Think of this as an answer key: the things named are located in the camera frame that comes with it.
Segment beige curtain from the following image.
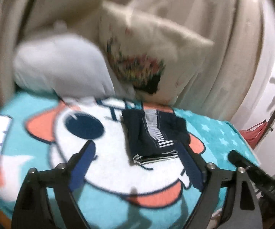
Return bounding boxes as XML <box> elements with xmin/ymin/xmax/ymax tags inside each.
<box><xmin>0</xmin><ymin>0</ymin><xmax>275</xmax><ymax>124</ymax></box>

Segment teal cartoon printed blanket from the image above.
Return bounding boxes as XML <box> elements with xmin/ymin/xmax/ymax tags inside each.
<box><xmin>0</xmin><ymin>89</ymin><xmax>260</xmax><ymax>229</ymax></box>

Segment striped navy white pants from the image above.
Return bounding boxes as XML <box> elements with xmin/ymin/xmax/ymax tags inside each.
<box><xmin>121</xmin><ymin>108</ymin><xmax>191</xmax><ymax>167</ymax></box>

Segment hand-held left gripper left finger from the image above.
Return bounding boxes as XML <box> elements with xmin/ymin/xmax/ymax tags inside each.
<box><xmin>11</xmin><ymin>140</ymin><xmax>96</xmax><ymax>229</ymax></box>

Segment cream floral print pillow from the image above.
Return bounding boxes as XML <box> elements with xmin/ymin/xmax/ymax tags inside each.
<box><xmin>99</xmin><ymin>0</ymin><xmax>215</xmax><ymax>106</ymax></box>

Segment red cloth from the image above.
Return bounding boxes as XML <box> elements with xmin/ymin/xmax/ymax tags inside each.
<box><xmin>238</xmin><ymin>120</ymin><xmax>270</xmax><ymax>149</ymax></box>

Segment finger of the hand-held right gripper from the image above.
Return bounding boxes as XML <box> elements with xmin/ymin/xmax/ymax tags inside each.
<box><xmin>228</xmin><ymin>150</ymin><xmax>275</xmax><ymax>196</ymax></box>

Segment white plush pillow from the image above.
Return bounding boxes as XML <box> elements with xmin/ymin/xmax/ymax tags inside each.
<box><xmin>13</xmin><ymin>21</ymin><xmax>116</xmax><ymax>99</ymax></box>

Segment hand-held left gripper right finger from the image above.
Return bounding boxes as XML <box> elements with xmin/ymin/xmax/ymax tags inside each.
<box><xmin>179</xmin><ymin>143</ymin><xmax>263</xmax><ymax>229</ymax></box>

